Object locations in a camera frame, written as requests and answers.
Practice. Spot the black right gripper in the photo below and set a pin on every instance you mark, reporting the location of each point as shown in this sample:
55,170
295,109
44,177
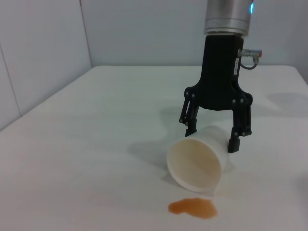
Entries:
219,72

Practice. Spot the orange liquid stain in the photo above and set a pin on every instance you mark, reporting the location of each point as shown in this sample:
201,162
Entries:
195,207

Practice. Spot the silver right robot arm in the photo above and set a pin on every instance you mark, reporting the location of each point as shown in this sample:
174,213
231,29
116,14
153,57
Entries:
228,16

